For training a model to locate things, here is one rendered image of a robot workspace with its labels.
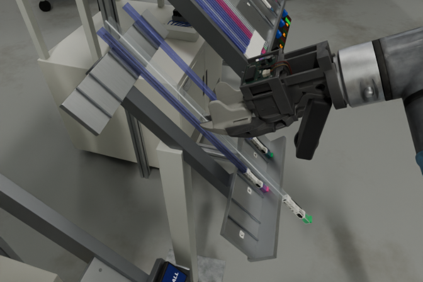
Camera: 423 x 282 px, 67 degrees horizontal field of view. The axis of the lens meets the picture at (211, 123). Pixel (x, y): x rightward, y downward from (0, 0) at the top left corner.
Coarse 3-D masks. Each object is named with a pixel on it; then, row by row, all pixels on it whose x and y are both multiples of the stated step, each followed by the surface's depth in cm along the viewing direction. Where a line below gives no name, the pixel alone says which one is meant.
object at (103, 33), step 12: (108, 36) 58; (120, 48) 59; (132, 60) 60; (144, 72) 61; (156, 84) 62; (168, 96) 63; (180, 108) 65; (192, 120) 66; (204, 132) 68; (216, 144) 70; (228, 156) 71; (240, 168) 73; (264, 192) 77
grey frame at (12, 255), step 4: (0, 236) 80; (0, 240) 81; (0, 244) 81; (4, 244) 82; (0, 248) 82; (4, 248) 82; (8, 248) 84; (0, 252) 81; (4, 252) 84; (8, 252) 84; (12, 252) 85; (4, 256) 84; (8, 256) 85; (12, 256) 86; (16, 256) 87; (16, 260) 87; (20, 260) 89
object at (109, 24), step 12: (108, 24) 42; (120, 36) 43; (132, 48) 44; (144, 60) 45; (156, 72) 46; (168, 84) 47; (180, 96) 48; (192, 108) 49; (204, 120) 50; (228, 144) 53; (240, 156) 54; (252, 168) 55; (264, 180) 57; (276, 192) 58
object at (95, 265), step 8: (88, 264) 51; (96, 264) 52; (104, 264) 53; (88, 272) 50; (96, 272) 51; (104, 272) 52; (112, 272) 53; (80, 280) 49; (88, 280) 50; (96, 280) 51; (104, 280) 52; (112, 280) 53; (120, 280) 53; (128, 280) 54
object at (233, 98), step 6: (216, 84) 49; (222, 84) 48; (216, 90) 49; (222, 90) 49; (228, 90) 49; (234, 90) 48; (222, 96) 50; (228, 96) 49; (234, 96) 49; (240, 96) 49; (222, 102) 50; (228, 102) 50; (234, 102) 50; (240, 102) 50
